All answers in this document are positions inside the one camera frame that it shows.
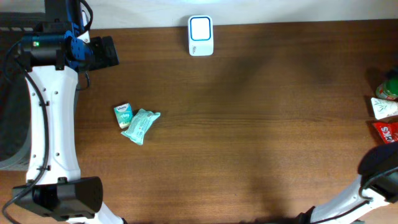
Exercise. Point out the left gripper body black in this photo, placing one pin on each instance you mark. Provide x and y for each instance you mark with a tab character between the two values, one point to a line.
101	55

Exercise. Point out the dark grey plastic basket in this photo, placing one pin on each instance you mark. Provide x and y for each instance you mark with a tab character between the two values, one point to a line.
15	102

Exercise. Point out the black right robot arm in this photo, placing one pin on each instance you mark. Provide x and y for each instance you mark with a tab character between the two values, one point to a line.
375	187

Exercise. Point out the teal wet wipes pack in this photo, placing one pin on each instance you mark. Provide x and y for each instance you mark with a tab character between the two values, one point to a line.
140	124

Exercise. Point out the red candy bag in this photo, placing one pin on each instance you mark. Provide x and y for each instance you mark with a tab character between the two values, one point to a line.
387	131

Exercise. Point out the green lid jar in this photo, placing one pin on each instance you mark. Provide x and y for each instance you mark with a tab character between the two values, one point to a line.
387	90

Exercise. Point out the white cream tube gold cap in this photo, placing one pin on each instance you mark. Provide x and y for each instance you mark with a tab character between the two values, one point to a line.
383	108

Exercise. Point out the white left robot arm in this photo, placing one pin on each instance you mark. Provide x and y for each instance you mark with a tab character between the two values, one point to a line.
51	57

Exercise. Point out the white barcode scanner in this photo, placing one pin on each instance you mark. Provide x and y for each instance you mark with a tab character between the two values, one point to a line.
200	36

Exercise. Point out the small teal tissue pack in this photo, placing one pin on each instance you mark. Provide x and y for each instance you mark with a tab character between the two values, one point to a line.
124	115

